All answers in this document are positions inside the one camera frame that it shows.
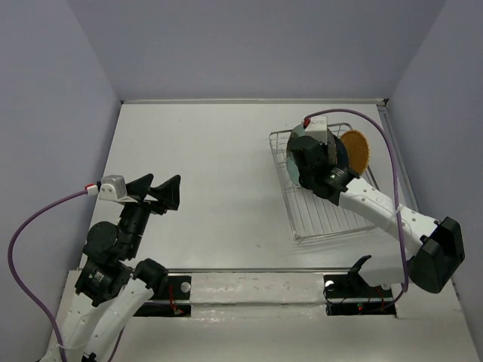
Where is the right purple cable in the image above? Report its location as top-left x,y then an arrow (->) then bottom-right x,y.
305,108 -> 411,310

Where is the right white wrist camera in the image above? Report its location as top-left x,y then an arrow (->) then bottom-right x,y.
303,115 -> 328,144

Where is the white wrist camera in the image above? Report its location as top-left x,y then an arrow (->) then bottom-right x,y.
303,115 -> 328,144
98,175 -> 128,202

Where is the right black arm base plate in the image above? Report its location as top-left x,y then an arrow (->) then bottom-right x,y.
322,274 -> 396,317

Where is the round woven wicker plate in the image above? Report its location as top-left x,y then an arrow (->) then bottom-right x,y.
340,130 -> 371,175

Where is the light green floral plate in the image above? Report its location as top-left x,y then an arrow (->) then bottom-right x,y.
286,124 -> 305,187

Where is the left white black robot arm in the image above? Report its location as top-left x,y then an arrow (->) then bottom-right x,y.
42,173 -> 181,361

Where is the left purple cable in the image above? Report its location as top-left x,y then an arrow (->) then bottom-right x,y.
7,186 -> 122,361

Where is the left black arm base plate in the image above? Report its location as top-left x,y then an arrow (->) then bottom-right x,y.
134,275 -> 192,318

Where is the metal wire dish rack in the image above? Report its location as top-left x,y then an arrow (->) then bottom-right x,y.
269,130 -> 373,229

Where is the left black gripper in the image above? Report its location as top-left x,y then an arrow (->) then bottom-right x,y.
121,171 -> 183,256

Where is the grey reindeer snowflake plate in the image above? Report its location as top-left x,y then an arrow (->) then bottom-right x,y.
326,130 -> 337,165

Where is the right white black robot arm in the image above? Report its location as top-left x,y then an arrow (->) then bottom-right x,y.
129,137 -> 464,296

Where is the dark blue leaf-shaped plate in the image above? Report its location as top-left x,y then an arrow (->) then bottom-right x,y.
334,137 -> 350,169

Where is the purple cable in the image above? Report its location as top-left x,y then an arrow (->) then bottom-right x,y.
305,108 -> 411,310
7,186 -> 122,361

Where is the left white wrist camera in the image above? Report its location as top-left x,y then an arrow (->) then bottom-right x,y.
98,175 -> 128,202

